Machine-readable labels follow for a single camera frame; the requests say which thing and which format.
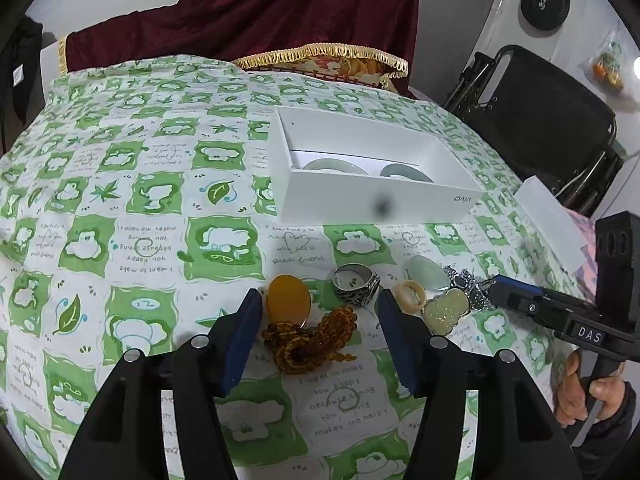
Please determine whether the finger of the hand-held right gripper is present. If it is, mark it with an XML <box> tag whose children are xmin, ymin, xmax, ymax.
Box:
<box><xmin>487</xmin><ymin>281</ymin><xmax>568</xmax><ymax>331</ymax></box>
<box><xmin>494</xmin><ymin>274</ymin><xmax>598</xmax><ymax>311</ymax></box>

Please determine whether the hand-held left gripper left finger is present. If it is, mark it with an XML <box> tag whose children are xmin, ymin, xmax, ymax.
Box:
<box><xmin>59</xmin><ymin>287</ymin><xmax>264</xmax><ymax>480</ymax></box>

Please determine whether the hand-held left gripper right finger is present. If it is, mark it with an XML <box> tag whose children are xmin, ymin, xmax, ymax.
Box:
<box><xmin>376</xmin><ymin>287</ymin><xmax>583</xmax><ymax>480</ymax></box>

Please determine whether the cream bone ring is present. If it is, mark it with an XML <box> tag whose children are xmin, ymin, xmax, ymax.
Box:
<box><xmin>394</xmin><ymin>280</ymin><xmax>426</xmax><ymax>317</ymax></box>

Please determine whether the silver chain necklace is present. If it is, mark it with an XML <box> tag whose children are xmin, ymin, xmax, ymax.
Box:
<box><xmin>442</xmin><ymin>265</ymin><xmax>496</xmax><ymax>311</ymax></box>

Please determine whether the oval amber stone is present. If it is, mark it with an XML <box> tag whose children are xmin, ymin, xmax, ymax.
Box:
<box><xmin>265</xmin><ymin>274</ymin><xmax>312</xmax><ymax>322</ymax></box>

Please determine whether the carved silver ring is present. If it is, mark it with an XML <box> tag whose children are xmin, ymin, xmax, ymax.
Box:
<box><xmin>332</xmin><ymin>265</ymin><xmax>382</xmax><ymax>309</ymax></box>

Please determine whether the amber bead bracelet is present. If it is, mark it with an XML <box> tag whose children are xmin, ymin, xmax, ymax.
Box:
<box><xmin>262</xmin><ymin>307</ymin><xmax>359</xmax><ymax>374</ymax></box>

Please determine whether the pale green jade pendant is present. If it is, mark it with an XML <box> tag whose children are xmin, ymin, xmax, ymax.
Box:
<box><xmin>403</xmin><ymin>254</ymin><xmax>451</xmax><ymax>292</ymax></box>

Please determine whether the white cardboard box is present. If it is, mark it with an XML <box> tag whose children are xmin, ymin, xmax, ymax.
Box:
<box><xmin>269</xmin><ymin>106</ymin><xmax>485</xmax><ymax>226</ymax></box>

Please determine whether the person's right hand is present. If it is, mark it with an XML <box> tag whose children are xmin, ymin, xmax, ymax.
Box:
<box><xmin>555</xmin><ymin>349</ymin><xmax>626</xmax><ymax>429</ymax></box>

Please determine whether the pink patterned cloth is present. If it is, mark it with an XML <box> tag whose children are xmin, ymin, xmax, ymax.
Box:
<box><xmin>564</xmin><ymin>207</ymin><xmax>602</xmax><ymax>302</ymax></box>

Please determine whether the white box lid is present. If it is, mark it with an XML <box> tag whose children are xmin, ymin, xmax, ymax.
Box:
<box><xmin>513</xmin><ymin>174</ymin><xmax>587</xmax><ymax>272</ymax></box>

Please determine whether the pale jade bangle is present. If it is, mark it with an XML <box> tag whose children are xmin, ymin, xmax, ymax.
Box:
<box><xmin>378</xmin><ymin>162</ymin><xmax>427</xmax><ymax>181</ymax></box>
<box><xmin>301</xmin><ymin>157</ymin><xmax>372</xmax><ymax>177</ymax></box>

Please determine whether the green checked printed tablecloth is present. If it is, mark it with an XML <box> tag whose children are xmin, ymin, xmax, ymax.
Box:
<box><xmin>0</xmin><ymin>55</ymin><xmax>596</xmax><ymax>480</ymax></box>

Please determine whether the black folding chair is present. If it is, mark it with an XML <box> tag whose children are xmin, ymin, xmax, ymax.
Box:
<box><xmin>442</xmin><ymin>43</ymin><xmax>627</xmax><ymax>217</ymax></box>

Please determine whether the plastic bag of oranges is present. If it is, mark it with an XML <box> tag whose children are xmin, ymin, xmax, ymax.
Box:
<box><xmin>579</xmin><ymin>29</ymin><xmax>627</xmax><ymax>92</ymax></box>

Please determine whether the gold-fringed floral cloth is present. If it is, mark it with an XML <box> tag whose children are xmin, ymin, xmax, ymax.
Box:
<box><xmin>232</xmin><ymin>42</ymin><xmax>410</xmax><ymax>92</ymax></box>

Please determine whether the maroon velvet cloth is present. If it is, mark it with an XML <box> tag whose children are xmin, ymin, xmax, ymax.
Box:
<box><xmin>64</xmin><ymin>0</ymin><xmax>419</xmax><ymax>97</ymax></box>

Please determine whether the black jacket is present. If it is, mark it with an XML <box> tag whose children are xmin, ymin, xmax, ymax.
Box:
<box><xmin>0</xmin><ymin>16</ymin><xmax>47</xmax><ymax>157</ymax></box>

